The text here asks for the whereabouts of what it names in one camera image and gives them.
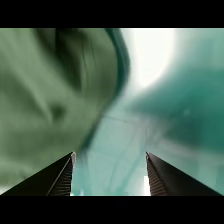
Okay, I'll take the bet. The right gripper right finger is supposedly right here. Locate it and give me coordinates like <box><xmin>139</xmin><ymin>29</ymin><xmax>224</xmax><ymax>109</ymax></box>
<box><xmin>145</xmin><ymin>151</ymin><xmax>223</xmax><ymax>197</ymax></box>

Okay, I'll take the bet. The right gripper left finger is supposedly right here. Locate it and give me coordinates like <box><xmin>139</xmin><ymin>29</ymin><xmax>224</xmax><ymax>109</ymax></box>
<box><xmin>0</xmin><ymin>151</ymin><xmax>77</xmax><ymax>197</ymax></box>

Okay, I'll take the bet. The green shirt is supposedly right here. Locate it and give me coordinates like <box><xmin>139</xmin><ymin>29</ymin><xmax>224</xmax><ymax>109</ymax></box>
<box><xmin>0</xmin><ymin>28</ymin><xmax>131</xmax><ymax>195</ymax></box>

